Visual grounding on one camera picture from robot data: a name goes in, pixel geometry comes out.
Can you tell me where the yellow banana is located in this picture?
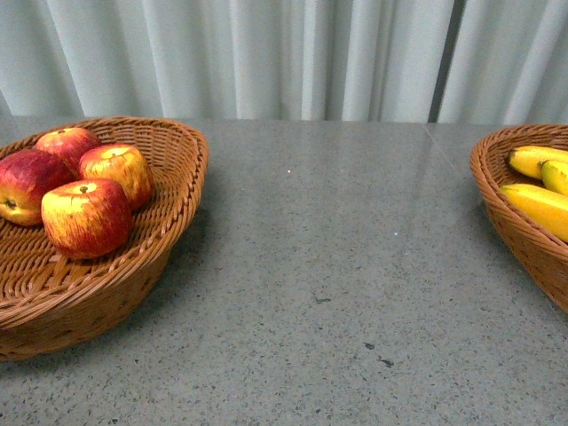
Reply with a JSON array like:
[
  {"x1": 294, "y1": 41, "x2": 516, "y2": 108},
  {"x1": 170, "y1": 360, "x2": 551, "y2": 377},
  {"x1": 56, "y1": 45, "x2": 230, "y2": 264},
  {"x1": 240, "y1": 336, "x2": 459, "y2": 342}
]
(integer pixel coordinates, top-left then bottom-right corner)
[
  {"x1": 540, "y1": 160, "x2": 568, "y2": 196},
  {"x1": 500, "y1": 183, "x2": 567, "y2": 241},
  {"x1": 508, "y1": 146, "x2": 567, "y2": 180}
]

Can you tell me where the brown wicker basket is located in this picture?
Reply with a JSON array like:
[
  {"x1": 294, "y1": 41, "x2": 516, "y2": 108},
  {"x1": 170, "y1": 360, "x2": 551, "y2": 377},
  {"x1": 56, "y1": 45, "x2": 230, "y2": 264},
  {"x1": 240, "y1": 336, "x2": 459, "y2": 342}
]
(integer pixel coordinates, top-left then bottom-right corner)
[
  {"x1": 1, "y1": 116, "x2": 209, "y2": 362},
  {"x1": 469, "y1": 124, "x2": 567, "y2": 312}
]

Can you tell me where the red yellow apple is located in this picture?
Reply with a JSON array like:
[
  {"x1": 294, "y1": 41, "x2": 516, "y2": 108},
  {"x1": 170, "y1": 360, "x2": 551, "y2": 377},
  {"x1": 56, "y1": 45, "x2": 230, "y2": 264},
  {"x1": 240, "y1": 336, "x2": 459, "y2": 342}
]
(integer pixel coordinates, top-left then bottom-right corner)
[{"x1": 79, "y1": 144, "x2": 154, "y2": 211}]

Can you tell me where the left brown wicker basket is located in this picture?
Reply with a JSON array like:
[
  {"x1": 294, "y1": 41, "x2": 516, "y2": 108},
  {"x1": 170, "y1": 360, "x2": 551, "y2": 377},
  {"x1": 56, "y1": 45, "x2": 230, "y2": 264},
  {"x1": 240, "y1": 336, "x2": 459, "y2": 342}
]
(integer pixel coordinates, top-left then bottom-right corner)
[{"x1": 1, "y1": 116, "x2": 209, "y2": 362}]

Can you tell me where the right brown wicker basket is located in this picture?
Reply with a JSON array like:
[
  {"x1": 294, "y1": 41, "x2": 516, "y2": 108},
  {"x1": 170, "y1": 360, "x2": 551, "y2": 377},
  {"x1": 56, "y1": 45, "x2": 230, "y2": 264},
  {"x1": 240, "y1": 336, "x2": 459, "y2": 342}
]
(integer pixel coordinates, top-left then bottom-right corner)
[{"x1": 469, "y1": 124, "x2": 567, "y2": 312}]

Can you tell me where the white pleated curtain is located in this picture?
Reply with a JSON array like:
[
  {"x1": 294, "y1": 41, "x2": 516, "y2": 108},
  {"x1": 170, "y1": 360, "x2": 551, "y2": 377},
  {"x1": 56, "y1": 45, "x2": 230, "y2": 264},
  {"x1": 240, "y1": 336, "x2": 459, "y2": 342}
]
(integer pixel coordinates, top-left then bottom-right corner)
[{"x1": 1, "y1": 1, "x2": 567, "y2": 124}]

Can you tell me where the yellow banana in basket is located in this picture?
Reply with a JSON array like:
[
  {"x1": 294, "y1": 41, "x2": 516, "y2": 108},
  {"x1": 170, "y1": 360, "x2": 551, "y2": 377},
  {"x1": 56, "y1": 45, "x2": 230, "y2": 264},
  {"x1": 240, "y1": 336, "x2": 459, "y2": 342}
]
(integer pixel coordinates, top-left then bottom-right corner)
[{"x1": 508, "y1": 146, "x2": 567, "y2": 180}]

